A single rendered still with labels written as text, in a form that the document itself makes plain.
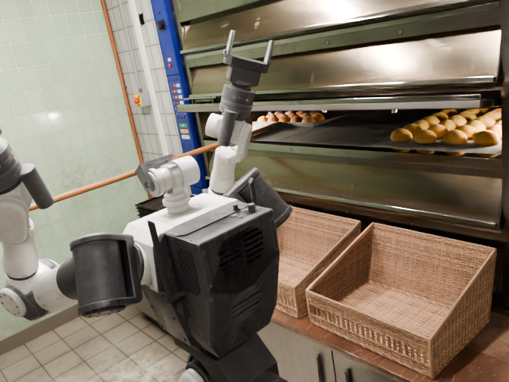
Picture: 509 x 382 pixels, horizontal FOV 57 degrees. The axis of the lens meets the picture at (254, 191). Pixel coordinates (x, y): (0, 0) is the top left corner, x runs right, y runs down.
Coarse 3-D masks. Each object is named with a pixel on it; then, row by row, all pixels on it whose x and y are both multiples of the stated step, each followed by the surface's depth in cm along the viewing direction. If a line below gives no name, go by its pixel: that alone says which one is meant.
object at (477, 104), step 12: (180, 108) 278; (192, 108) 269; (204, 108) 261; (216, 108) 252; (252, 108) 230; (264, 108) 224; (276, 108) 217; (288, 108) 212; (300, 108) 206; (312, 108) 201; (324, 108) 196; (336, 108) 191; (348, 108) 187; (360, 108) 183; (372, 108) 179; (384, 108) 175; (396, 108) 171; (408, 108) 167; (420, 108) 164; (432, 108) 161; (444, 108) 158
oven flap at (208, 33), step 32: (288, 0) 214; (320, 0) 200; (352, 0) 187; (384, 0) 176; (416, 0) 167; (448, 0) 156; (480, 0) 149; (192, 32) 272; (224, 32) 250; (256, 32) 230; (288, 32) 211
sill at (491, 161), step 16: (208, 144) 294; (256, 144) 260; (272, 144) 250; (288, 144) 244; (304, 144) 237; (320, 144) 232; (384, 160) 200; (400, 160) 194; (416, 160) 189; (432, 160) 183; (448, 160) 178; (464, 160) 174; (480, 160) 169; (496, 160) 165
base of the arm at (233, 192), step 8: (256, 168) 119; (248, 176) 116; (256, 176) 117; (240, 184) 115; (248, 184) 116; (232, 192) 115; (240, 192) 116; (240, 200) 115; (288, 208) 118; (280, 216) 117; (288, 216) 118; (280, 224) 118
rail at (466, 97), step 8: (408, 96) 167; (416, 96) 164; (424, 96) 162; (432, 96) 160; (440, 96) 158; (448, 96) 156; (456, 96) 154; (464, 96) 152; (472, 96) 150; (480, 96) 148; (192, 104) 268; (200, 104) 263; (208, 104) 257; (216, 104) 252; (256, 104) 228; (264, 104) 223; (272, 104) 219; (280, 104) 215; (288, 104) 212; (296, 104) 208; (304, 104) 204; (312, 104) 201; (320, 104) 198
